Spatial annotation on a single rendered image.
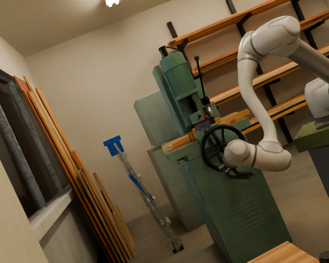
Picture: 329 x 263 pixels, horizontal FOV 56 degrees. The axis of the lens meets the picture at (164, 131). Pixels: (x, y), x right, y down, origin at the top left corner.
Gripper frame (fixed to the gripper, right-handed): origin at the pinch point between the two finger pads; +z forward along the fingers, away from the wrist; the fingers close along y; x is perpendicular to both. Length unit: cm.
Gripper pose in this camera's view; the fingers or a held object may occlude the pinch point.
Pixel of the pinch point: (226, 168)
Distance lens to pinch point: 177.0
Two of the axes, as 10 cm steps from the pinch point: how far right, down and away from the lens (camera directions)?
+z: 0.5, 3.3, 9.4
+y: -9.1, 4.1, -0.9
